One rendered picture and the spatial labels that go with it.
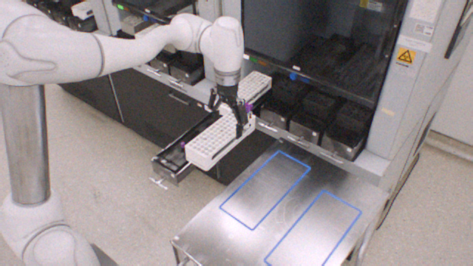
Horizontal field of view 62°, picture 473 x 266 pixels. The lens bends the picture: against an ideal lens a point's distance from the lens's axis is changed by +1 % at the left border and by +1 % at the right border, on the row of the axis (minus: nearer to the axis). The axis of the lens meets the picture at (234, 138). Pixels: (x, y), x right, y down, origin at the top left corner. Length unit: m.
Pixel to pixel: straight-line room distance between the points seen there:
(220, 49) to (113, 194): 1.52
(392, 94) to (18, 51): 1.14
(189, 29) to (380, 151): 0.88
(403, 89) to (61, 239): 1.16
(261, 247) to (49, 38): 0.81
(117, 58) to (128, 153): 1.83
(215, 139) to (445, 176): 1.74
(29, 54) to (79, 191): 1.82
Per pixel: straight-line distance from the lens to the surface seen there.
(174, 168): 1.46
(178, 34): 1.27
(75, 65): 0.89
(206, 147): 1.36
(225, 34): 1.20
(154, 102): 2.32
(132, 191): 2.51
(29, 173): 1.19
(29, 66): 0.87
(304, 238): 1.26
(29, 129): 1.12
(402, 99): 1.48
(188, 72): 1.94
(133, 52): 0.99
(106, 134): 2.94
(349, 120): 1.60
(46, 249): 1.18
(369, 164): 1.63
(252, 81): 1.76
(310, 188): 1.38
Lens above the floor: 1.88
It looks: 43 degrees down
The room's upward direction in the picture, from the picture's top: 2 degrees counter-clockwise
